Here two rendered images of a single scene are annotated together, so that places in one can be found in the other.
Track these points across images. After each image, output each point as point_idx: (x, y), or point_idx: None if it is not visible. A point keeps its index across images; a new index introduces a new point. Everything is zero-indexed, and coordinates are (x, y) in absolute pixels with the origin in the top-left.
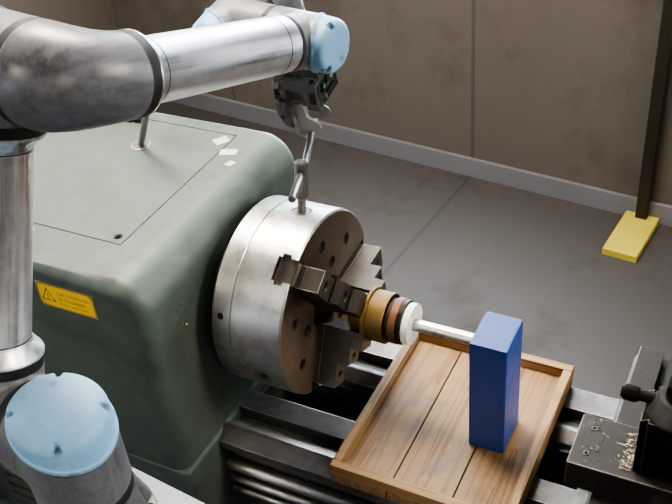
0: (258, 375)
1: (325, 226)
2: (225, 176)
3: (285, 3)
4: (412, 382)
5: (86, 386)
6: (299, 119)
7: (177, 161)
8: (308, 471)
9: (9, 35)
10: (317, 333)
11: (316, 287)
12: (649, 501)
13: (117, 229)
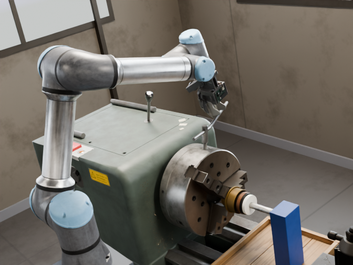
0: (178, 222)
1: (214, 155)
2: (177, 133)
3: (197, 55)
4: (259, 241)
5: (82, 195)
6: (210, 109)
7: (160, 127)
8: None
9: (64, 54)
10: (209, 207)
11: (202, 180)
12: None
13: (125, 150)
